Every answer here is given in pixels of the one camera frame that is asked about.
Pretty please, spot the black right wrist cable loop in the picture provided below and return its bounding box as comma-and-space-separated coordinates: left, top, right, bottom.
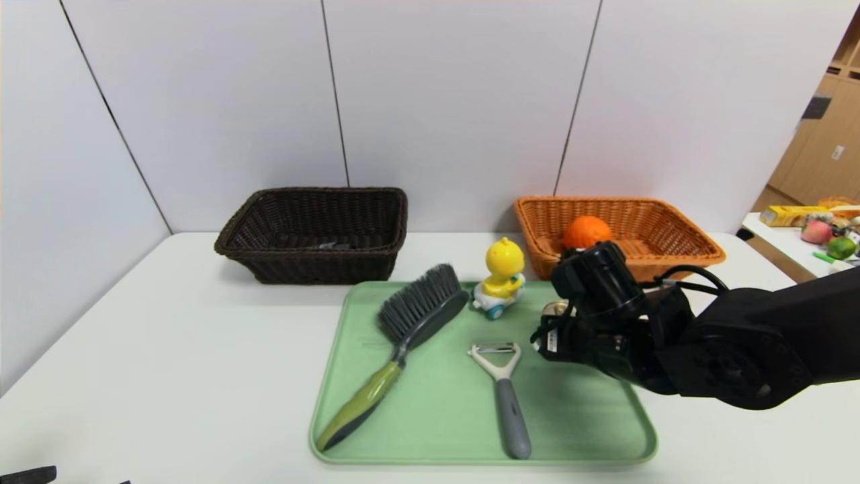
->
642, 266, 730, 296

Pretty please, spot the dark brown wicker basket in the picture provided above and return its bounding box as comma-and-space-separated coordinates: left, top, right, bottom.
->
214, 187, 409, 285

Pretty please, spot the orange fruit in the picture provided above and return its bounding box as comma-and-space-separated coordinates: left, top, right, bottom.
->
562, 216, 613, 251

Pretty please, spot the white peeler with grey handle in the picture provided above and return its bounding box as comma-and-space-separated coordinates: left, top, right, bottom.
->
468, 343, 532, 460

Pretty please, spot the orange packaged snack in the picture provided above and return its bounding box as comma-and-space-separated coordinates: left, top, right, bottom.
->
818, 196, 860, 217

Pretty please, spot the small tin can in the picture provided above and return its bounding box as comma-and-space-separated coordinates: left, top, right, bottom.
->
533, 301, 572, 352

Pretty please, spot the pink peach fruit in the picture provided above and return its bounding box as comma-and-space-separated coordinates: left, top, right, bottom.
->
801, 218, 834, 245

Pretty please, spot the green plastic tray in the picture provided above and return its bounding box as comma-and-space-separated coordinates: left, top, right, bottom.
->
309, 280, 657, 465

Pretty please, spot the orange wicker basket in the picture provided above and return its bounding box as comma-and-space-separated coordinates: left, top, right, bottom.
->
514, 196, 726, 290

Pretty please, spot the grey brush with green handle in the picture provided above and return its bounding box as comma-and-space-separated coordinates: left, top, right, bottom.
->
316, 264, 470, 452

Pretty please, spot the wooden cabinet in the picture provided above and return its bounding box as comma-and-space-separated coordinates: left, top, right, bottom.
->
749, 3, 860, 216

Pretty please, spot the yellow cardboard box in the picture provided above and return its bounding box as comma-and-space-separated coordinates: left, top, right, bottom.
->
760, 205, 830, 228

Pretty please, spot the yellow duck toy car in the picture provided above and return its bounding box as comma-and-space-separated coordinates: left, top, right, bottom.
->
471, 237, 526, 321

